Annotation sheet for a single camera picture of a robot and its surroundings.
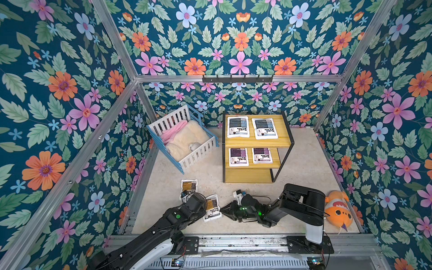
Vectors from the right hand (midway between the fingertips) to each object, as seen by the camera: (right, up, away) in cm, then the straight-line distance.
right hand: (220, 212), depth 81 cm
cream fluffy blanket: (-19, +41, +26) cm, 52 cm away
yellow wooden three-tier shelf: (+15, +33, -13) cm, 39 cm away
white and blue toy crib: (-23, +54, +28) cm, 65 cm away
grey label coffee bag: (+20, +40, -9) cm, 46 cm away
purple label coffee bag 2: (+21, +28, +2) cm, 35 cm away
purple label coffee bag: (+9, +27, +1) cm, 29 cm away
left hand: (-7, 0, +3) cm, 7 cm away
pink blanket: (-34, +39, +21) cm, 56 cm away
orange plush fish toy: (+54, +4, -6) cm, 54 cm away
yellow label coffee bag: (-17, +11, +10) cm, 22 cm away
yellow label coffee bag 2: (-4, 0, +1) cm, 4 cm away
